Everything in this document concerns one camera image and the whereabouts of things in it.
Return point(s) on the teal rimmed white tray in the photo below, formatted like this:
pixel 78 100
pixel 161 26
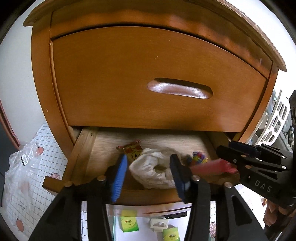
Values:
pixel 144 215

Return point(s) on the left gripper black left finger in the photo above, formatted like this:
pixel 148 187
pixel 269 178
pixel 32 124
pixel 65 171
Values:
pixel 62 219

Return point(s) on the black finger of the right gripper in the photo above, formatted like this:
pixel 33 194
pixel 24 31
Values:
pixel 241 160
pixel 253 150

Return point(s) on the cream lace fabric bundle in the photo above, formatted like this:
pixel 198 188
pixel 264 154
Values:
pixel 152 168

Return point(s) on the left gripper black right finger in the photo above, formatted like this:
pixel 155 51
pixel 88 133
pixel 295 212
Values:
pixel 234 218

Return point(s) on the wooden nightstand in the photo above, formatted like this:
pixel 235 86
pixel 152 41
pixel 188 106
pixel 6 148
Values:
pixel 216 22

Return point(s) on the white lattice shelf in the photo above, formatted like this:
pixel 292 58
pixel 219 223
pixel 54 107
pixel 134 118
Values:
pixel 272 121

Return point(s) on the wooden drawer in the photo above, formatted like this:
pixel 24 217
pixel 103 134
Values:
pixel 139 77
pixel 95 150

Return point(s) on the clear plastic bag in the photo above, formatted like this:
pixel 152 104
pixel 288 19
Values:
pixel 23 169

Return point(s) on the white grid pomegranate mat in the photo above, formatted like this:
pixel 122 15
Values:
pixel 21 220

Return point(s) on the yellow red snack packet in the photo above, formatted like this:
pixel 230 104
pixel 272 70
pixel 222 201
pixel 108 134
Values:
pixel 131 150

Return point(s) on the person's right hand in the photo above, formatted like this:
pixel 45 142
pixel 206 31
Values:
pixel 272 213

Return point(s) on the cream plastic clip holder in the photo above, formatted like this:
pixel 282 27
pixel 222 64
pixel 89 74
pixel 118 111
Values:
pixel 158 224

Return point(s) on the green tissue pack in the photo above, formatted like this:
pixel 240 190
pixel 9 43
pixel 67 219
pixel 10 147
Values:
pixel 171 234
pixel 128 221

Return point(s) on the colourful plastic block toy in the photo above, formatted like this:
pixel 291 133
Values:
pixel 196 158

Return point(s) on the black toy car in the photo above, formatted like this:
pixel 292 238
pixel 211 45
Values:
pixel 176 215

